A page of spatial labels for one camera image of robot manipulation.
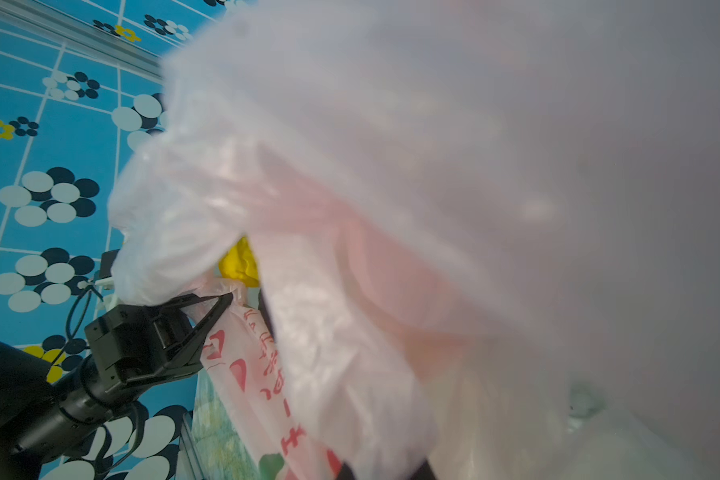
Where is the yellow fake lemon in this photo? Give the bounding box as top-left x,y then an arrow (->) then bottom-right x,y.
218,236 -> 260,288

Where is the pink plastic bag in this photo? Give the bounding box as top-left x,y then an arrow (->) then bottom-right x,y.
108,1 -> 720,479

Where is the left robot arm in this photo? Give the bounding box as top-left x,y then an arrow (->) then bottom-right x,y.
0,293 -> 234,479

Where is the left aluminium corner post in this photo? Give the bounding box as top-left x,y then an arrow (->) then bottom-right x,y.
0,0 -> 163,82

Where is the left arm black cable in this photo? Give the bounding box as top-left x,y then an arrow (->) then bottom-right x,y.
64,279 -> 106,355

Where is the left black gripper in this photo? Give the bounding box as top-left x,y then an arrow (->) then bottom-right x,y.
53,293 -> 234,420

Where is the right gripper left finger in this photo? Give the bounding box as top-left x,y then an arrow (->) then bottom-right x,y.
336,463 -> 355,480

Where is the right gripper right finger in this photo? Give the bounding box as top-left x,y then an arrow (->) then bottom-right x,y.
409,461 -> 437,480

